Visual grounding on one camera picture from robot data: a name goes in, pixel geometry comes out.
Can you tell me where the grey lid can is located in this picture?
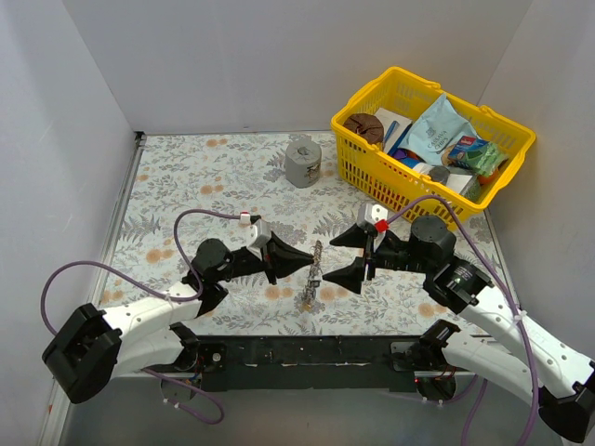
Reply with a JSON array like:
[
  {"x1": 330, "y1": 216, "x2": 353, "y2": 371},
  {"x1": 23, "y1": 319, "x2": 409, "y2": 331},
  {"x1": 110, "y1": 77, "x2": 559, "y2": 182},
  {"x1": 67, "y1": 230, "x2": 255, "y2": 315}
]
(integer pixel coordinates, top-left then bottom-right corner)
[{"x1": 428, "y1": 165, "x2": 451, "y2": 186}]

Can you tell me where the floral table mat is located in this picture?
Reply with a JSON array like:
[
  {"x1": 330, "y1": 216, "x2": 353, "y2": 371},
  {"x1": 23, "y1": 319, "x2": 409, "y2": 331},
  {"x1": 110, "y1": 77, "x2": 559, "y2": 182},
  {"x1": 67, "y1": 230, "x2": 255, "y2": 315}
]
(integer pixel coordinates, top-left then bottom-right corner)
[{"x1": 99, "y1": 133, "x2": 453, "y2": 335}]

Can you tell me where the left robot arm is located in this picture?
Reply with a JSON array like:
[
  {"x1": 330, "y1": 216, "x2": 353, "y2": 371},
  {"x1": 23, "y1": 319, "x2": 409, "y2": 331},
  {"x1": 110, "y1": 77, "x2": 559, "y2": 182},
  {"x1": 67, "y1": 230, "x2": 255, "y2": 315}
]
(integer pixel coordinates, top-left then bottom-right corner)
[{"x1": 42, "y1": 231, "x2": 313, "y2": 404}]

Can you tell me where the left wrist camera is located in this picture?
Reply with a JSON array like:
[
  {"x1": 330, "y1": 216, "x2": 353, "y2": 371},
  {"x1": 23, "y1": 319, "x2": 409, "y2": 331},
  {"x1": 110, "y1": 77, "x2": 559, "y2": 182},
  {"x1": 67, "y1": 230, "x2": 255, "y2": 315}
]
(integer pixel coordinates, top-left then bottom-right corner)
[{"x1": 246, "y1": 218, "x2": 271, "y2": 260}]

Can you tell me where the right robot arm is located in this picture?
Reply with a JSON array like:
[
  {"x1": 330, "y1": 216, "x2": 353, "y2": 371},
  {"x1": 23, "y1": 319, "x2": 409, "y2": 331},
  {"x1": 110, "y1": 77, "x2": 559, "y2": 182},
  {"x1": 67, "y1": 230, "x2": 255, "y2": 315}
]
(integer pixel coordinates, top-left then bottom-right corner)
[{"x1": 323, "y1": 216, "x2": 594, "y2": 443}]

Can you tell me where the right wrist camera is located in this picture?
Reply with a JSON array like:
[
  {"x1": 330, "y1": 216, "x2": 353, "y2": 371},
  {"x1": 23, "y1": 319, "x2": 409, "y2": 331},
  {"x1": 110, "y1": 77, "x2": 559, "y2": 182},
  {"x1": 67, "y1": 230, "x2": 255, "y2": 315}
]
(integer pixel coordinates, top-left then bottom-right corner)
[{"x1": 356, "y1": 202, "x2": 389, "y2": 233}]

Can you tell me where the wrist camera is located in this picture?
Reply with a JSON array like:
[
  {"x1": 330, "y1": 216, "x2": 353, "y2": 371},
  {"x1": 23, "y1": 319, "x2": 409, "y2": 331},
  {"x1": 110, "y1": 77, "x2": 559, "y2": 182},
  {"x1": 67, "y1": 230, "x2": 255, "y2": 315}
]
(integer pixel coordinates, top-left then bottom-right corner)
[
  {"x1": 356, "y1": 202, "x2": 389, "y2": 233},
  {"x1": 246, "y1": 218, "x2": 271, "y2": 260}
]

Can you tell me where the green sponge pack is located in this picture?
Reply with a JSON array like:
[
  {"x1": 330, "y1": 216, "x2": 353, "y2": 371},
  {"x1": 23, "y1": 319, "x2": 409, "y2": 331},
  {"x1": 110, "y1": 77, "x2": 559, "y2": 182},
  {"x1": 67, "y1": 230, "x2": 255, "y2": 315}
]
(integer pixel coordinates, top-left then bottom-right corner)
[{"x1": 442, "y1": 136, "x2": 508, "y2": 177}]

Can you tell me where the white box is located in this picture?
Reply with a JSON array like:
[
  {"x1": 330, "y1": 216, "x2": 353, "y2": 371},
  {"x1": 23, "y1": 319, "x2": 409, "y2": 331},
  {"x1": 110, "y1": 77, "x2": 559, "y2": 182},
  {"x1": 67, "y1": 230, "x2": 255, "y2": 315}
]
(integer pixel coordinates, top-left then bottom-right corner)
[{"x1": 375, "y1": 108, "x2": 413, "y2": 154}]

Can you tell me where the orange fruit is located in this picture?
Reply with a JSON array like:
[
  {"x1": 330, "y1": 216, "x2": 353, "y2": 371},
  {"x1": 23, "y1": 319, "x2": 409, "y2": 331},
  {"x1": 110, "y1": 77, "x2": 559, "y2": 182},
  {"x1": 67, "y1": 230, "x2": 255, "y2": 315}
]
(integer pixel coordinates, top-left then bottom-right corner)
[{"x1": 478, "y1": 169, "x2": 499, "y2": 186}]

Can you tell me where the brown round item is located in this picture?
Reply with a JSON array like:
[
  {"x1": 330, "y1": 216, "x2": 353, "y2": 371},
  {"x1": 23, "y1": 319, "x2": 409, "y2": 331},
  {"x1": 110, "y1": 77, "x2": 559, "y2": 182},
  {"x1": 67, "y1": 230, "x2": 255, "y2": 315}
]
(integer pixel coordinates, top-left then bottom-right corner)
[{"x1": 343, "y1": 113, "x2": 385, "y2": 144}]

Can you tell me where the yellow plastic basket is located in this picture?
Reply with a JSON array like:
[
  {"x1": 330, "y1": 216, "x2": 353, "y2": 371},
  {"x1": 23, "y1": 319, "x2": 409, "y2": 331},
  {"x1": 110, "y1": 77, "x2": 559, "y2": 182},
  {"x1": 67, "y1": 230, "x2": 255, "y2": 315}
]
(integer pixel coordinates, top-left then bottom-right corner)
[{"x1": 331, "y1": 67, "x2": 536, "y2": 222}]

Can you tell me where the grey toilet paper roll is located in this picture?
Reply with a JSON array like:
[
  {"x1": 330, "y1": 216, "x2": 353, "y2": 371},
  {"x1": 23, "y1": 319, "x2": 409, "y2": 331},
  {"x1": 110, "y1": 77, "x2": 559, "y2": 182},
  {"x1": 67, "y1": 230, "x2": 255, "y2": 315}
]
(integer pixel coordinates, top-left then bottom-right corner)
[{"x1": 284, "y1": 138, "x2": 322, "y2": 189}]

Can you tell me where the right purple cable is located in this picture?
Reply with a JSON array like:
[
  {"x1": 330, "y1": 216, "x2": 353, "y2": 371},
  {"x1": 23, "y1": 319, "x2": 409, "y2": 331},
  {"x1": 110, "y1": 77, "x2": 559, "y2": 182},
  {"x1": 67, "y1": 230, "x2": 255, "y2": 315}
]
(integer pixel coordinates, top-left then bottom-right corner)
[{"x1": 385, "y1": 194, "x2": 540, "y2": 446}]

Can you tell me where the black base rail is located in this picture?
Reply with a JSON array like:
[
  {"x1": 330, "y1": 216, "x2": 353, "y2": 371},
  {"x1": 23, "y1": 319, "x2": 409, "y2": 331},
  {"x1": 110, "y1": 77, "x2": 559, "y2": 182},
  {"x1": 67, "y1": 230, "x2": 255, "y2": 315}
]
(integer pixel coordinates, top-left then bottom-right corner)
[{"x1": 143, "y1": 334, "x2": 484, "y2": 394}]

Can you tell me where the purple cable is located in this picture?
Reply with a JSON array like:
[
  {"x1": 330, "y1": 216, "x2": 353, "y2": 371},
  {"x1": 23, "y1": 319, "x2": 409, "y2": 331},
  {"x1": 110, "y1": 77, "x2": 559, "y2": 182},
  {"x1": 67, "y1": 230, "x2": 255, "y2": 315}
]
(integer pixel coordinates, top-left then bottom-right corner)
[
  {"x1": 40, "y1": 208, "x2": 252, "y2": 426},
  {"x1": 385, "y1": 194, "x2": 540, "y2": 446}
]

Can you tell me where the light blue chips bag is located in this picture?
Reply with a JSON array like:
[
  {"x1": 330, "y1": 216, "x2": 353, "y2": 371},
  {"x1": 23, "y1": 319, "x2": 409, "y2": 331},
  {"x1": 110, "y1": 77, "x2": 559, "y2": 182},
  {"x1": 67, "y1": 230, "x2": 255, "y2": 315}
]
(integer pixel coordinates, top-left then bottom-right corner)
[{"x1": 400, "y1": 93, "x2": 479, "y2": 165}]

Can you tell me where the silver keyring with keys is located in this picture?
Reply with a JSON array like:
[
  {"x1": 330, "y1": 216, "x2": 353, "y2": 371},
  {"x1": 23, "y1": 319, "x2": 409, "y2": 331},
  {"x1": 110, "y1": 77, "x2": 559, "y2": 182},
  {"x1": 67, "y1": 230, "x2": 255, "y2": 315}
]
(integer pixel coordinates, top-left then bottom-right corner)
[{"x1": 301, "y1": 240, "x2": 323, "y2": 310}]

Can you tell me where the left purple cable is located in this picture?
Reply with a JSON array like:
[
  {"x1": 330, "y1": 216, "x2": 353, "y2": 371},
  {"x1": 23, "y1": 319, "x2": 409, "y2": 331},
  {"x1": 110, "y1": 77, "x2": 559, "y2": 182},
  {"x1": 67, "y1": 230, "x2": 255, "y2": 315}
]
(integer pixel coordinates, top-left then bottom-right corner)
[{"x1": 40, "y1": 208, "x2": 252, "y2": 426}]

